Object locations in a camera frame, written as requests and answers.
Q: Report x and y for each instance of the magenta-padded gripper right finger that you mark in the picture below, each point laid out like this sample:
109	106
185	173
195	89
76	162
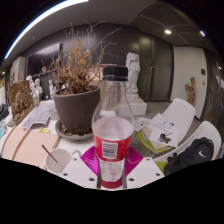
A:
146	170

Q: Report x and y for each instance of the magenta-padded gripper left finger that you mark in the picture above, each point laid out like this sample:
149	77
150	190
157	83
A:
78	168

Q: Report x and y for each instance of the clear red-labelled drink bottle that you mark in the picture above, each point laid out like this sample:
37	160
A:
112	133

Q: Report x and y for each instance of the white mug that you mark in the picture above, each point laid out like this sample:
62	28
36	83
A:
58	160

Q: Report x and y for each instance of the thin stir stick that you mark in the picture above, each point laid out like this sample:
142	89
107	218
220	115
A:
50	153

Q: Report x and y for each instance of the bunch of keys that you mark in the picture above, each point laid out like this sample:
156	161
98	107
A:
164	138

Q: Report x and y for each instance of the grey plant saucer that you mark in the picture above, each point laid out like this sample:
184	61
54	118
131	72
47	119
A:
63	132

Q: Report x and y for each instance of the stack of papers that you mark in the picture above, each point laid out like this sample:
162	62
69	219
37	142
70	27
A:
160	128

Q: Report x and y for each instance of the black backpack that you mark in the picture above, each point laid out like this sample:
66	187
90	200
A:
191	155

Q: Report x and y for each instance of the small yellow tag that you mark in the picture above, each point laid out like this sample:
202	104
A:
44	131

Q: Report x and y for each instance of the tan curved wooden board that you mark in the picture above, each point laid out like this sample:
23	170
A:
26	146

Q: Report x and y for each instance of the dried plant in brown pot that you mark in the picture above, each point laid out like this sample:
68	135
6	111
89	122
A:
76	106

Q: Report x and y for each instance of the white chair with green cushion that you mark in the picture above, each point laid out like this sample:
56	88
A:
206	131
181	113

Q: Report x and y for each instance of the printed paper sheet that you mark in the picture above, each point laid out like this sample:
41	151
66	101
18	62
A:
38	115

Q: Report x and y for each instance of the carved brown wooden relief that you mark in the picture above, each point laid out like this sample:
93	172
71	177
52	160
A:
20	101

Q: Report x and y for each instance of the wooden figure sculpture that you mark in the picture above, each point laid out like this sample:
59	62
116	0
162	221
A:
191	91

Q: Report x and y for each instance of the group of small white figurines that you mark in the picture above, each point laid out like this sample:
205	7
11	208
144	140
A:
34	87

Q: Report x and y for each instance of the tall white statue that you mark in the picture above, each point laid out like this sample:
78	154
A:
133	73

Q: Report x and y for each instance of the white statue pedestal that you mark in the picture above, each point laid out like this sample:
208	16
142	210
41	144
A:
139	107

